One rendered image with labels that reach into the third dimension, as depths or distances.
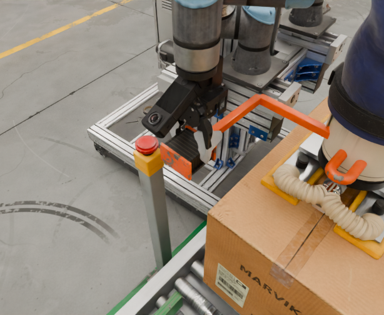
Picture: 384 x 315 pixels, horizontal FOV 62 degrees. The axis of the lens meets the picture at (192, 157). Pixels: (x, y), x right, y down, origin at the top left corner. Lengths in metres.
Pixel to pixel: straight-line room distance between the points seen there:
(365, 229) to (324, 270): 0.11
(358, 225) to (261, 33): 0.73
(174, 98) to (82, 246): 1.56
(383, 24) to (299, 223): 0.42
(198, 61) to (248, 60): 0.72
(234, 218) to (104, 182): 1.60
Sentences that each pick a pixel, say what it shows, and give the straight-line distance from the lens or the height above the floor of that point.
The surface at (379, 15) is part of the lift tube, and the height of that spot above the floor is 1.49.
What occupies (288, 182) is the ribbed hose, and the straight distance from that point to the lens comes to 0.71.
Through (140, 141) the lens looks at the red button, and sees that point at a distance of 0.96.
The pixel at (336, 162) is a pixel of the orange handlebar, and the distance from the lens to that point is 0.70.
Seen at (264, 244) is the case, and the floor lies 1.09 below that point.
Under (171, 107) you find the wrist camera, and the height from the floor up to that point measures 1.37.
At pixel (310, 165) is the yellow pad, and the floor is 1.11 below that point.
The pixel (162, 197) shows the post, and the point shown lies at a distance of 1.15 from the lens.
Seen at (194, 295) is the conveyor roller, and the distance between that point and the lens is 1.22.
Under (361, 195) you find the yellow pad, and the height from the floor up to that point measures 1.10.
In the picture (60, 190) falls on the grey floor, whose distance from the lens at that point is 2.29.
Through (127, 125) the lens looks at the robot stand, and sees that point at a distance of 2.29.
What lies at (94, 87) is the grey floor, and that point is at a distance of 3.10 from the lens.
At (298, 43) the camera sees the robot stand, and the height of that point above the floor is 0.96.
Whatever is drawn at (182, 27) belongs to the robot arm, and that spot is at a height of 1.49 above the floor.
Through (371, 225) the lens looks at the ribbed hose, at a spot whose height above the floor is 1.16.
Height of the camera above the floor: 1.70
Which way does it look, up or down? 47 degrees down
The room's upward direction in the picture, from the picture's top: straight up
